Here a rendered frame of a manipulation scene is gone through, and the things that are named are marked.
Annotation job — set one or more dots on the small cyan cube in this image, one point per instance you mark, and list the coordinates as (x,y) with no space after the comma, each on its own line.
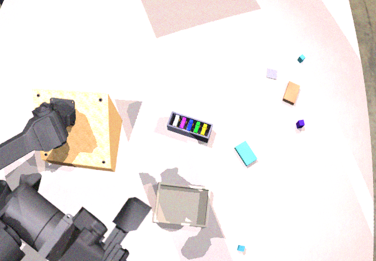
(301,58)

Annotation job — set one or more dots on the small light blue block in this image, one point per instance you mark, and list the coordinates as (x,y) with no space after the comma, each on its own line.
(241,248)

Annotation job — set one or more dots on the small purple cube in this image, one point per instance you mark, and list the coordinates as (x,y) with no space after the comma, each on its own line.
(300,123)

